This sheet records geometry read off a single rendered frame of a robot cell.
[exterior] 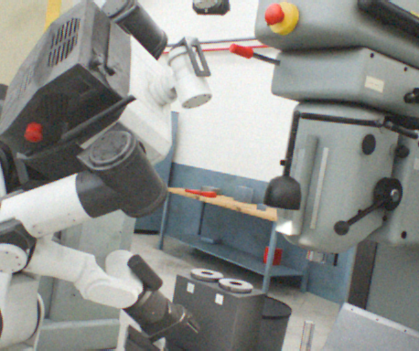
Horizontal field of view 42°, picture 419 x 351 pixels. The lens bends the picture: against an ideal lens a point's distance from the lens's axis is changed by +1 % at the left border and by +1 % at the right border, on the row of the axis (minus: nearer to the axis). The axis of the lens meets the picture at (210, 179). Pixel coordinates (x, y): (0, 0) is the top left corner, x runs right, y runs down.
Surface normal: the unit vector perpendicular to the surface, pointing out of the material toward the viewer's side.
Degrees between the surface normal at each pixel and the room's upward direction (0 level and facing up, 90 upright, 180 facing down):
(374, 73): 90
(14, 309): 81
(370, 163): 90
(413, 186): 90
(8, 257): 127
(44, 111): 137
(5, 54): 90
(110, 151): 52
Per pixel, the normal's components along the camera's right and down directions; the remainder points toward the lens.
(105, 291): 0.18, 0.58
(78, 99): 0.06, 0.79
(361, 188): 0.63, 0.14
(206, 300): -0.64, -0.07
